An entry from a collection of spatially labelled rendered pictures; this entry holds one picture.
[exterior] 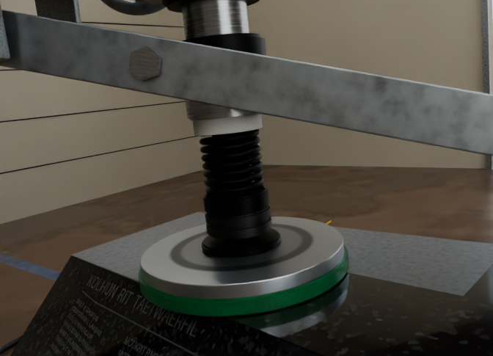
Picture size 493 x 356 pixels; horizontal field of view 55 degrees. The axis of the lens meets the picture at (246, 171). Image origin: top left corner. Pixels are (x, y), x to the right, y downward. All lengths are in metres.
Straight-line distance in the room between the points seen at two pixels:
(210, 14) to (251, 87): 0.08
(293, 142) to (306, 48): 1.22
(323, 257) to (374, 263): 0.07
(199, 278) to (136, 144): 5.67
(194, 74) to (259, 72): 0.06
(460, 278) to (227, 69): 0.28
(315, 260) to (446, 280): 0.12
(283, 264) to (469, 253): 0.20
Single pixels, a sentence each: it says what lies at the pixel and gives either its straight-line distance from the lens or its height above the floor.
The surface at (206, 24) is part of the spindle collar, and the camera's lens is 0.46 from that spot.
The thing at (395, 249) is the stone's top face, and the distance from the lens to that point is 0.54.
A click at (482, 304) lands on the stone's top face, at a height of 0.82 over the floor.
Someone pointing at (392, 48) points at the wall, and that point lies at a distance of 5.59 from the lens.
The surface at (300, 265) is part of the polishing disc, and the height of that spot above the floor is 0.85.
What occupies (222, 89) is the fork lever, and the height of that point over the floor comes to 1.01.
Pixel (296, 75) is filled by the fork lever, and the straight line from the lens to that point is 0.42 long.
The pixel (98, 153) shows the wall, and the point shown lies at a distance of 5.78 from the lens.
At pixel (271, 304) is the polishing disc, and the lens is 0.41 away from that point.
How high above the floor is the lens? 1.01
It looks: 9 degrees down
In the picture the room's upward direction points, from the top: 6 degrees counter-clockwise
